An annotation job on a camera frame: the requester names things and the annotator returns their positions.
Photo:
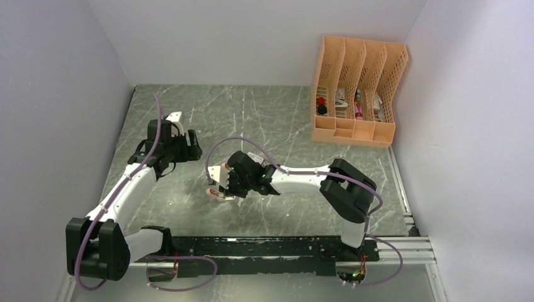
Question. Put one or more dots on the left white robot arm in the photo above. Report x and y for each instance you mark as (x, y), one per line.
(95, 245)

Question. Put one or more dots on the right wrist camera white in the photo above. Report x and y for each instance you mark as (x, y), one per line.
(220, 175)

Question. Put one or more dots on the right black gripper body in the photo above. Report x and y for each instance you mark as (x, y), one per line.
(238, 187)

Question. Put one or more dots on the orange file organizer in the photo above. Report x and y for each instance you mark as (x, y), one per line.
(353, 88)

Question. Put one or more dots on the pink stapler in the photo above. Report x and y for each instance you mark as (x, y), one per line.
(226, 166)
(219, 196)

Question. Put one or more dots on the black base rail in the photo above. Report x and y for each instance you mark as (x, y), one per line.
(321, 255)

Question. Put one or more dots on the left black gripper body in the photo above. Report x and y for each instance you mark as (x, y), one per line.
(175, 148)

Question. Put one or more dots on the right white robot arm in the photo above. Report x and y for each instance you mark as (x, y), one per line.
(349, 191)

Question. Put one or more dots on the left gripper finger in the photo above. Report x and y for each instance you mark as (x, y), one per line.
(193, 139)
(193, 153)

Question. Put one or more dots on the pink items in organizer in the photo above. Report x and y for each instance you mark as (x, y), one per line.
(341, 105)

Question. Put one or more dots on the red black item in organizer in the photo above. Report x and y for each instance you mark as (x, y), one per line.
(321, 106)

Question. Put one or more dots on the red white staple box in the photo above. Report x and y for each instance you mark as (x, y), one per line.
(256, 158)

